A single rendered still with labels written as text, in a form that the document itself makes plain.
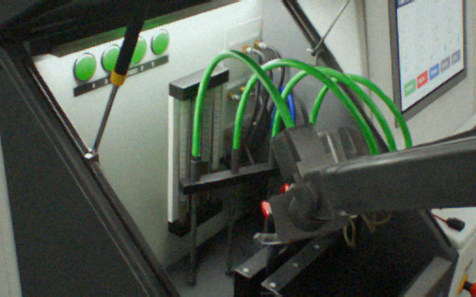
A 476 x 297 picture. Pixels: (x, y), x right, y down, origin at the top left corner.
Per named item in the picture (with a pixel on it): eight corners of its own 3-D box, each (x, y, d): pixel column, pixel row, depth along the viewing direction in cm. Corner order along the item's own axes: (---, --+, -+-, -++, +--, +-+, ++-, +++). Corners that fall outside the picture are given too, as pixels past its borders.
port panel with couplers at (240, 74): (230, 162, 149) (237, 32, 134) (218, 157, 151) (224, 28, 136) (262, 142, 159) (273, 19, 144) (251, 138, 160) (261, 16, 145)
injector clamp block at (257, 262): (270, 351, 129) (277, 291, 121) (230, 327, 134) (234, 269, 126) (354, 268, 153) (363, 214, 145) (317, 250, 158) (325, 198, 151)
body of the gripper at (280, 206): (267, 199, 93) (270, 190, 86) (336, 183, 94) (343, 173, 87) (277, 243, 92) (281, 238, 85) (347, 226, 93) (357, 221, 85)
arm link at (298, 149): (313, 210, 73) (378, 189, 76) (278, 117, 76) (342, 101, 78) (280, 230, 84) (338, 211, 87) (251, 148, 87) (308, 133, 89)
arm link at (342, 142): (391, 180, 96) (409, 183, 103) (368, 109, 99) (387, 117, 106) (321, 206, 101) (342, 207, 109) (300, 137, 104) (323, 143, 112)
